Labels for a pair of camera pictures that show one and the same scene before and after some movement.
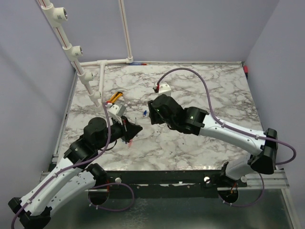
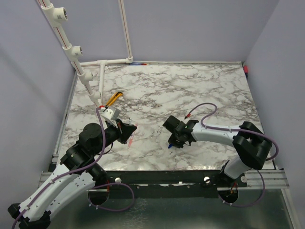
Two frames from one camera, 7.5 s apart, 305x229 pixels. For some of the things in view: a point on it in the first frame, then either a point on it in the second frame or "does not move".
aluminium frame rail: (278, 180) does not move
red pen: (130, 143) does not move
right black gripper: (153, 114) → (171, 140)
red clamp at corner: (246, 69) does not move
